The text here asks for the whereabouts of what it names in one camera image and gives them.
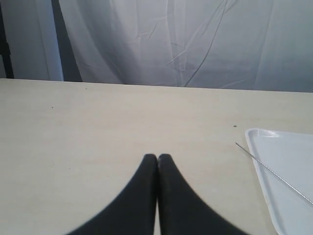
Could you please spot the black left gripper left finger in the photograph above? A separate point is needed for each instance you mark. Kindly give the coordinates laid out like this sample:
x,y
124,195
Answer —
x,y
133,210

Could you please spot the white rectangular plastic tray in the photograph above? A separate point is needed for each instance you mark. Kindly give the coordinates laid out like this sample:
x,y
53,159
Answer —
x,y
290,155

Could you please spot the black light stand pole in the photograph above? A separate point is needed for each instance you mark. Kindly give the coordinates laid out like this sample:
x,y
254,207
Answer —
x,y
5,50

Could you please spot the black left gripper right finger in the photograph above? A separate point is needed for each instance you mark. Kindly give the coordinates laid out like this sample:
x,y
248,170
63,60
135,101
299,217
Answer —
x,y
181,210

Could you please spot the white backdrop curtain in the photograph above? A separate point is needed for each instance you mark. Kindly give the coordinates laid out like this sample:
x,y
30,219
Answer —
x,y
226,44

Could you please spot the thin metal skewer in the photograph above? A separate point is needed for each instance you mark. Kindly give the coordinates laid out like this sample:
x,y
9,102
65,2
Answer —
x,y
276,175

